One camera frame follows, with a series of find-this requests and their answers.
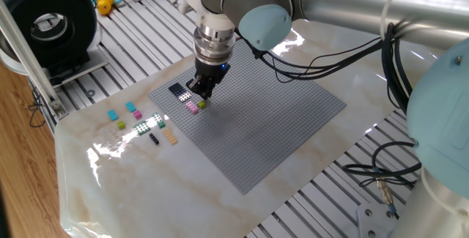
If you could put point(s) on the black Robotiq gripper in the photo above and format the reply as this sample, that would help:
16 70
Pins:
210 73

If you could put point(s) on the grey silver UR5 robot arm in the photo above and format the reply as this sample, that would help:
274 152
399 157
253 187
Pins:
348 3

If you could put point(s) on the lime small Lego brick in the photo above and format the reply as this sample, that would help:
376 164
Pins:
202 104
121 125

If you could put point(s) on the black large Lego plate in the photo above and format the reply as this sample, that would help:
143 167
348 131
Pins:
179 92

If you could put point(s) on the pink rectangular Lego brick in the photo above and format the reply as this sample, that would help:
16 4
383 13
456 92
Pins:
192 107

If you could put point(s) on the green rectangular Lego plate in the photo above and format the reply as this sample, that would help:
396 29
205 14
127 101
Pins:
159 121

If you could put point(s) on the tan long Lego plate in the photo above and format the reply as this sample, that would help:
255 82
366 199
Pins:
170 137

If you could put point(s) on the grey Lego baseplate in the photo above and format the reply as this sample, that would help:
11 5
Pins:
256 121

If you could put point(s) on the pink square Lego brick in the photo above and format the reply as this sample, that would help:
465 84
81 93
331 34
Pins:
137 114

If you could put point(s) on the black narrow Lego brick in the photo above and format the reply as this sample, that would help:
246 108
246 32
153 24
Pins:
154 138

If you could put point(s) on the green square Lego plate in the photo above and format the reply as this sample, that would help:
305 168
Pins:
141 127

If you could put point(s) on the cyan Lego brick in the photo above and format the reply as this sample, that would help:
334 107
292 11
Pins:
112 115
130 107

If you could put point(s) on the marble pattern table sheet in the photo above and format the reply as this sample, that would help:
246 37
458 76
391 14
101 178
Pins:
165 186

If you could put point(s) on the black round blower fan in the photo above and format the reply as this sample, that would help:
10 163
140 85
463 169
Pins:
22 7

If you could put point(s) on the white wrist mounting bracket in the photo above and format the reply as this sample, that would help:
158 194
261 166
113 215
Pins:
209 16

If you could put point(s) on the aluminium frame rail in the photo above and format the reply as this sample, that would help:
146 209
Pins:
29 58

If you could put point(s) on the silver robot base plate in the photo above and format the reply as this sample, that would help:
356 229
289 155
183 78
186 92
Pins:
370 219

